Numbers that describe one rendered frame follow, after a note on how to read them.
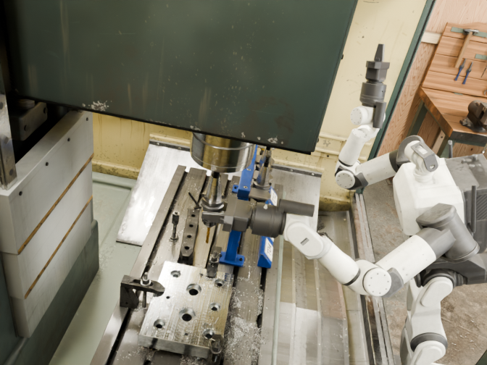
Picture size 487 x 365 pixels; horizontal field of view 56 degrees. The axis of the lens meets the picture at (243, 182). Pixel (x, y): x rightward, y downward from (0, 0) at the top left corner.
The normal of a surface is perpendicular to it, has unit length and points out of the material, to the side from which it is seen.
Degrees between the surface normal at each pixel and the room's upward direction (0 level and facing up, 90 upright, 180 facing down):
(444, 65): 90
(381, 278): 59
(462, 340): 0
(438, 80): 90
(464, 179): 24
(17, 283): 90
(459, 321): 0
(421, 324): 90
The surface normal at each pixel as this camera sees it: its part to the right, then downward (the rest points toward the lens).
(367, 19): -0.11, 0.55
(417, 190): -0.25, -0.82
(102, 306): 0.16, -0.81
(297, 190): 0.11, -0.51
